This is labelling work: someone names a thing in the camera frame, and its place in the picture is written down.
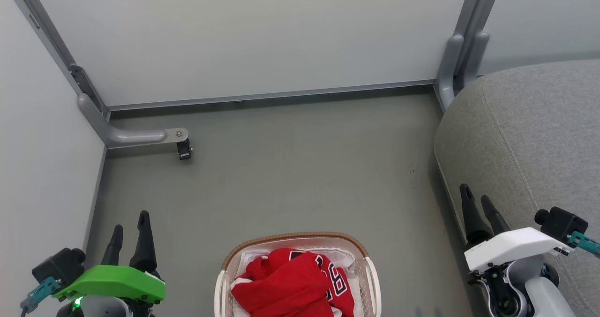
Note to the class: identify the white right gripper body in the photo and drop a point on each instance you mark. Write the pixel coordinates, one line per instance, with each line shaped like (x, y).
(511, 247)

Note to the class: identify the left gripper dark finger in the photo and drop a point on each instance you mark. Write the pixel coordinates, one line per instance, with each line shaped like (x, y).
(143, 242)
(114, 249)

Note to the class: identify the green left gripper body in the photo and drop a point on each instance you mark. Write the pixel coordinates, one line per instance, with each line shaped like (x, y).
(112, 282)

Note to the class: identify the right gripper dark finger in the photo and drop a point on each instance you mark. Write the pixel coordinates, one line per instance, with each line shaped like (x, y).
(496, 218)
(472, 218)

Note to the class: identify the red jersey with white trim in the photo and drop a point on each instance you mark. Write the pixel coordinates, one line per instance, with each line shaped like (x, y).
(281, 284)

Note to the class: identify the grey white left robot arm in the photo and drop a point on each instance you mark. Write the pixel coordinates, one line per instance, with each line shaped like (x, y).
(101, 308)

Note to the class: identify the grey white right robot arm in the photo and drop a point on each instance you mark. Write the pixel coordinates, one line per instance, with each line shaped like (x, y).
(543, 294)

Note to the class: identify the grey fabric sofa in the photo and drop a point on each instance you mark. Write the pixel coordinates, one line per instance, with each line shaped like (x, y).
(539, 143)

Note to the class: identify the black caster wheel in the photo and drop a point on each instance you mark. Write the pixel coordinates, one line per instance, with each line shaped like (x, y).
(184, 151)

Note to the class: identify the grey metal partition foot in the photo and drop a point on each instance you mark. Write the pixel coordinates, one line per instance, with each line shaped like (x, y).
(477, 54)
(447, 68)
(131, 136)

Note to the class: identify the white laundry basket brown rim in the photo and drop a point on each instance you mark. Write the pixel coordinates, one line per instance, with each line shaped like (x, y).
(371, 272)

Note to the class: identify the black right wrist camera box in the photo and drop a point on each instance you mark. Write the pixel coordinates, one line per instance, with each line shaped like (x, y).
(561, 224)

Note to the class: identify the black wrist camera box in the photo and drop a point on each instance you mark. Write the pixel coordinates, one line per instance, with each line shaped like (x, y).
(561, 224)
(58, 266)

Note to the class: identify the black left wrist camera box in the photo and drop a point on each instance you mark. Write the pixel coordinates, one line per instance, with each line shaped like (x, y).
(58, 266)

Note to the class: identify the teal left camera connector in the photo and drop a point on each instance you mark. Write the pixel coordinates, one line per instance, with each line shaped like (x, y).
(40, 293)

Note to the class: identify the teal camera connector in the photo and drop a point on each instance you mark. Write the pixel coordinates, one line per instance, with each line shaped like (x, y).
(40, 293)
(585, 243)

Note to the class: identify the teal right camera connector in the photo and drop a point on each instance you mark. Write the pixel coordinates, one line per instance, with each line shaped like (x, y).
(585, 243)

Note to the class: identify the grey metal partition rail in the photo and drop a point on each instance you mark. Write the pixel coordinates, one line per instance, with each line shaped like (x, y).
(281, 94)

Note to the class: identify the grey metal partition post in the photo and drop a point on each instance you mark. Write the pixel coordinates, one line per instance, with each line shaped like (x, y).
(478, 7)
(44, 31)

